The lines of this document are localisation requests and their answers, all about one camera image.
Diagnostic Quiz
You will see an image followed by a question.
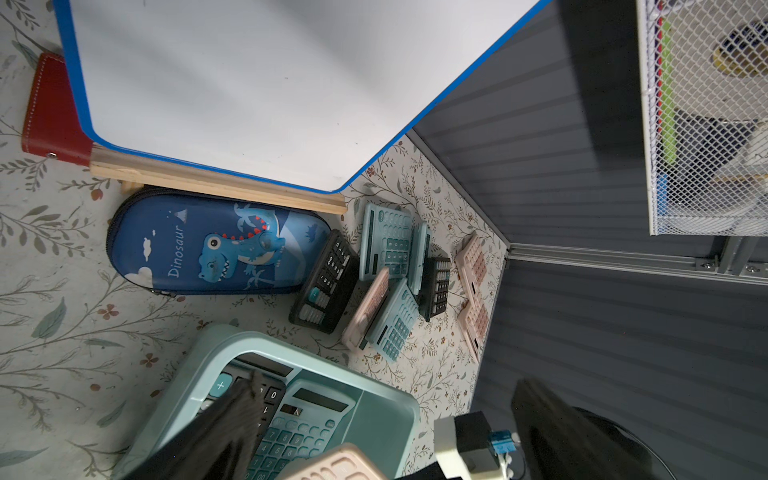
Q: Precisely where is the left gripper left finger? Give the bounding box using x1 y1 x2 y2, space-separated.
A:
126 372 264 479

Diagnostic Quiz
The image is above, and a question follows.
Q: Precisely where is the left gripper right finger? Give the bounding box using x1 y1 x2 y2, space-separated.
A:
511 378 648 479

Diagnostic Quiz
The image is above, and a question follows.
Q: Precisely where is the black calculator front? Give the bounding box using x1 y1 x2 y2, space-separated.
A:
197 353 288 457

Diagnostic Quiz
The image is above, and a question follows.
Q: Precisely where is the black calculator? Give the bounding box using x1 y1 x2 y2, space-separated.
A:
417 257 451 322
197 353 288 457
289 229 359 334

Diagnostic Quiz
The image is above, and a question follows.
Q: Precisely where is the teal calculator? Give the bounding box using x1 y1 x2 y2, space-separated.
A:
244 379 357 479
359 203 413 281
365 278 420 362

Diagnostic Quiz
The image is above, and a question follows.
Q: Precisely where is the mint green storage box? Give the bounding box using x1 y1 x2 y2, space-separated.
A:
113 325 419 479

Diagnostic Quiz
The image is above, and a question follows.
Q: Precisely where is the black calculator back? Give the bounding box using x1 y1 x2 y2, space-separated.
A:
417 257 451 322

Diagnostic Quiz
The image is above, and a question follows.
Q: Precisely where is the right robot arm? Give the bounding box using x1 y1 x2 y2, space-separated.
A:
575 407 677 480

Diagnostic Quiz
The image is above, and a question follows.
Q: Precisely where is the black calculator left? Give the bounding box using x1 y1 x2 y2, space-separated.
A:
289 229 359 334

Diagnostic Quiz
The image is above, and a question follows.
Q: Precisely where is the small pink calculator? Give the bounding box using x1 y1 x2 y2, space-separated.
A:
341 267 390 351

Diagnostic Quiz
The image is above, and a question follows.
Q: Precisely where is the pink calculator back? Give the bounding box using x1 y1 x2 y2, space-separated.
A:
455 233 487 304

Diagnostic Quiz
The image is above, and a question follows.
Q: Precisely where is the blue dinosaur pencil case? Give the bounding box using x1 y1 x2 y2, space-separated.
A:
106 187 331 295

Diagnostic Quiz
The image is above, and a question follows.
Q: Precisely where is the wooden easel stand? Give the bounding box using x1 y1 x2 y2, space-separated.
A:
90 144 348 215

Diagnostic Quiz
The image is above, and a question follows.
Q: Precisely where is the blue framed whiteboard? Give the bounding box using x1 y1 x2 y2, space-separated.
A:
53 1 543 194

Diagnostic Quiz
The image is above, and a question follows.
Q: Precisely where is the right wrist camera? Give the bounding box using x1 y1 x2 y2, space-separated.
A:
433 411 520 480

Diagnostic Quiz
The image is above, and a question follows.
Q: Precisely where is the white mesh wall basket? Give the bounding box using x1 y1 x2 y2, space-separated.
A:
636 1 767 237

